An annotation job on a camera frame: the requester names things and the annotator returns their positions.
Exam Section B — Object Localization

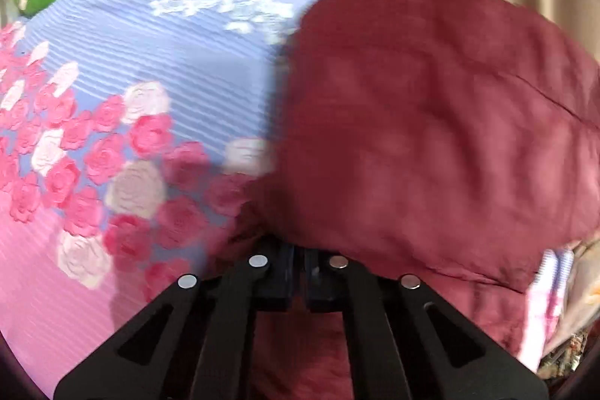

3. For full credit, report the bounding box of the pink and blue floral blanket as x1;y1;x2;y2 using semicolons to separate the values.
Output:
0;0;575;398

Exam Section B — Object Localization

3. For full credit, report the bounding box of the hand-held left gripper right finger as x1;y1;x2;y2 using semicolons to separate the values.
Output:
304;246;550;400

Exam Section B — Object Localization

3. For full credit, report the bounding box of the maroon garment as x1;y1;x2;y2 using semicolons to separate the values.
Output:
248;0;600;400

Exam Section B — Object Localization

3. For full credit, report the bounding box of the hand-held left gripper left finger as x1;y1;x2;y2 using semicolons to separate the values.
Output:
54;240;295;400

